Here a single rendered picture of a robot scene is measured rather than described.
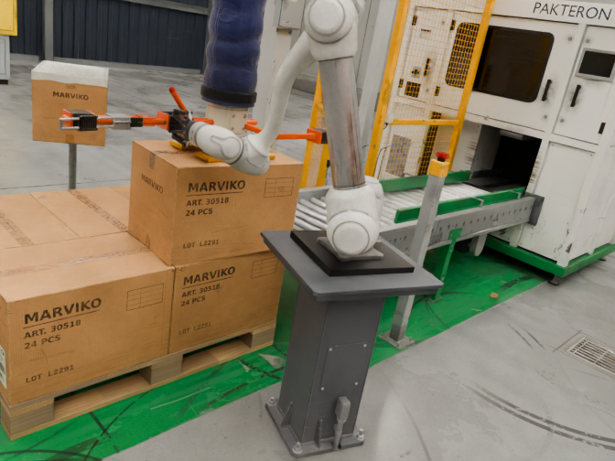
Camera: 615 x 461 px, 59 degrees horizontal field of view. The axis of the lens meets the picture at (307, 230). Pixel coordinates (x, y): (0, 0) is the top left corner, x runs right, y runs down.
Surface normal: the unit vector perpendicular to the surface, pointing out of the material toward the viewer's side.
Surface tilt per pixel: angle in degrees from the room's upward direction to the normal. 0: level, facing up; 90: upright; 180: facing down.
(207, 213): 90
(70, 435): 0
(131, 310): 90
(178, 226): 90
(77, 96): 90
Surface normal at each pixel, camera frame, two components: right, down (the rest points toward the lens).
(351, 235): -0.15, 0.42
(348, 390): 0.41, 0.38
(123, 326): 0.68, 0.36
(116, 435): 0.16, -0.93
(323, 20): -0.17, 0.21
